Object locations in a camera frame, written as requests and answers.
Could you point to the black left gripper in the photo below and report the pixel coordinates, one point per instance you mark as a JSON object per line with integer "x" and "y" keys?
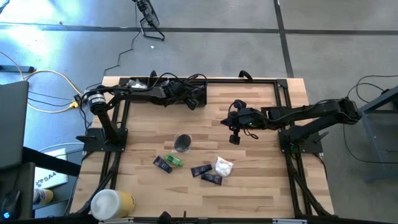
{"x": 174, "y": 93}

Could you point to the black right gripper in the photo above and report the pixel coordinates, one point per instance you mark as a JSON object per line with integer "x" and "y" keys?
{"x": 248, "y": 118}

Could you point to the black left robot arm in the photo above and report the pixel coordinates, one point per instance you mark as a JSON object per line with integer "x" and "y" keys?
{"x": 136, "y": 93}

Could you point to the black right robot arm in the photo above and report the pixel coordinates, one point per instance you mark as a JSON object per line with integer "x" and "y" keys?
{"x": 286, "y": 113}

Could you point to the dark blue travel tube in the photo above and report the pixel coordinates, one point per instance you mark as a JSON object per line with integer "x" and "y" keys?
{"x": 211, "y": 179}
{"x": 162, "y": 164}
{"x": 201, "y": 170}

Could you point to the green travel bottle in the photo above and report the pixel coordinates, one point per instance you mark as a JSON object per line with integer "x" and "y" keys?
{"x": 173, "y": 160}

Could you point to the cotton balls in clear bag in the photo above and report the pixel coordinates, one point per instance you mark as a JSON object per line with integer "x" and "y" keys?
{"x": 223, "y": 168}

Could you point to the black puff in clear bag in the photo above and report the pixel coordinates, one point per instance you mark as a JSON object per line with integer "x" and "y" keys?
{"x": 182, "y": 143}

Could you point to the black floor fan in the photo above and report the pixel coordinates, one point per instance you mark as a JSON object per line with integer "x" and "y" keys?
{"x": 149, "y": 15}

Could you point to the white tape strip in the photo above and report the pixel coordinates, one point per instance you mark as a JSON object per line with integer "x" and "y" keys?
{"x": 116, "y": 220}
{"x": 289, "y": 221}

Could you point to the yellow wipes canister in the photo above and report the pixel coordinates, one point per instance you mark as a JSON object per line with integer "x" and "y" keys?
{"x": 109, "y": 205}

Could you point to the grey metal desk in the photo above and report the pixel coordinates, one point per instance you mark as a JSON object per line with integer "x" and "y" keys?
{"x": 373, "y": 104}

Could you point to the white cardboard box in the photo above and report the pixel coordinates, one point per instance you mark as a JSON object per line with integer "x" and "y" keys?
{"x": 49, "y": 180}

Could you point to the yellow white bottle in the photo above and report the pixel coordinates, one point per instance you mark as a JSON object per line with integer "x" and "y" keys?
{"x": 43, "y": 196}

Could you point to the black floor bar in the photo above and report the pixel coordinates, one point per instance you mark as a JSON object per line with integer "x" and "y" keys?
{"x": 15, "y": 68}

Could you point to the dark grey flat panel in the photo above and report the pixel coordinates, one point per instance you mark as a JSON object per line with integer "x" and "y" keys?
{"x": 12, "y": 124}

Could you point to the black desk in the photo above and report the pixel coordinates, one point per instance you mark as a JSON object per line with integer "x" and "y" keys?
{"x": 25, "y": 186}

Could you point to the black computer mouse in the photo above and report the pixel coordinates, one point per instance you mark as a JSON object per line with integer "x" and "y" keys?
{"x": 11, "y": 203}

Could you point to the black aluminium table frame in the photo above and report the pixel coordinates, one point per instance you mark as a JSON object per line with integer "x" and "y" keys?
{"x": 236, "y": 81}

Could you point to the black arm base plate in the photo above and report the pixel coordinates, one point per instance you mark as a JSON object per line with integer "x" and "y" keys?
{"x": 311, "y": 147}
{"x": 93, "y": 145}

